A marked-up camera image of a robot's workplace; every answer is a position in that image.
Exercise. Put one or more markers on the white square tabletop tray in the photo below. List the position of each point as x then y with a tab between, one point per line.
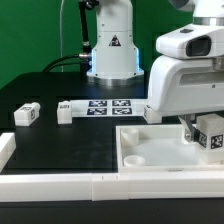
160	148

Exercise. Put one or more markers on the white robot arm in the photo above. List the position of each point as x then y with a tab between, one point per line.
115	59

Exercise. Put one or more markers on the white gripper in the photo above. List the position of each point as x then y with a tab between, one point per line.
188	77

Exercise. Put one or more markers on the white U-shaped obstacle fence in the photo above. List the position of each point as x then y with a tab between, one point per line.
96	187

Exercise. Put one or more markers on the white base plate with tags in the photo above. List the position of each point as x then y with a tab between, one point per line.
108	107

